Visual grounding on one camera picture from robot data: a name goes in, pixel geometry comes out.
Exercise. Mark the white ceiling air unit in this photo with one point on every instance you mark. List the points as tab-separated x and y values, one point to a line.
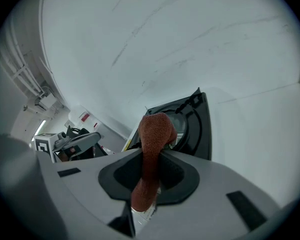
47	101

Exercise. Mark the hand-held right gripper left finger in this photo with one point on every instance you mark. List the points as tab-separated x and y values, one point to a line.
85	184

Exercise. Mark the white portable gas stove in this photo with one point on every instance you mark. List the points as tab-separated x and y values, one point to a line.
200	129

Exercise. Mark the clear water jug red label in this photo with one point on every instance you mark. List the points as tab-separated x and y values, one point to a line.
84	117

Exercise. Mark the brown cloth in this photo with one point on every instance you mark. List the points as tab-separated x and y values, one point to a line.
155	134

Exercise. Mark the grey fisheye camera lens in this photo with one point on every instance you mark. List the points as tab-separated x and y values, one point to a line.
60	137

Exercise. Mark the ceiling light strip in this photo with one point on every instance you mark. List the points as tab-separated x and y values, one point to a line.
41	126

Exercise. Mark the white ceiling pipes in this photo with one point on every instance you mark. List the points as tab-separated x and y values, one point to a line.
22	71

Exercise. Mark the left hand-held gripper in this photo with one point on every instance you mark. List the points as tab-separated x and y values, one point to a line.
43	146

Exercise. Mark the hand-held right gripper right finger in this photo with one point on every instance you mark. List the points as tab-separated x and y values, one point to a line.
215	184

